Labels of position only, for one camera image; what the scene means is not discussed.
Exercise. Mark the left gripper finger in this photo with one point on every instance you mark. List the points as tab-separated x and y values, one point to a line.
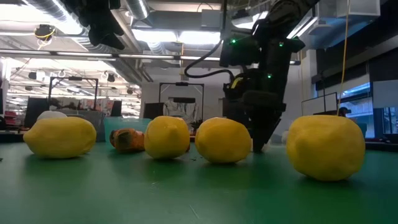
115	39
99	32

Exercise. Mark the long ceiling light strip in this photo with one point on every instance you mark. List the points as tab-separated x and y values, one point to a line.
84	54

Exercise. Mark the yellow lemon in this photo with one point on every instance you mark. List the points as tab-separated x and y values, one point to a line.
325	147
60	137
223	140
167	137

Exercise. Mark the black monitor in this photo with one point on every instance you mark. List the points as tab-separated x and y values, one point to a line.
116	108
35	112

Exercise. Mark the green table mat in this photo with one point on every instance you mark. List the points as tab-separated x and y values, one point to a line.
199	193

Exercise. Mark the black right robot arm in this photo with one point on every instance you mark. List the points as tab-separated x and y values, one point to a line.
286	46

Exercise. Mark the silver ventilation duct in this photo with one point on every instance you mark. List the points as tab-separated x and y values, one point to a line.
136	8

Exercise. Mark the black metal rig frame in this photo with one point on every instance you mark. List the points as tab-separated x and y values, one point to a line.
182	83
49	93

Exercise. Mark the orange carrot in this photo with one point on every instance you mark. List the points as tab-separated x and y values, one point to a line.
127	140

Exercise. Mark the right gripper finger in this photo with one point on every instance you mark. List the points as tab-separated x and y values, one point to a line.
269	124
254	127

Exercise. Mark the person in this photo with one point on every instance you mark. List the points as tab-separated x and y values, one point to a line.
344	111

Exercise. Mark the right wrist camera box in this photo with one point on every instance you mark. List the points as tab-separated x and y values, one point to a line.
239	51

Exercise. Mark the teal plastic bin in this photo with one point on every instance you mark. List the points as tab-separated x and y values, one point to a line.
124	123

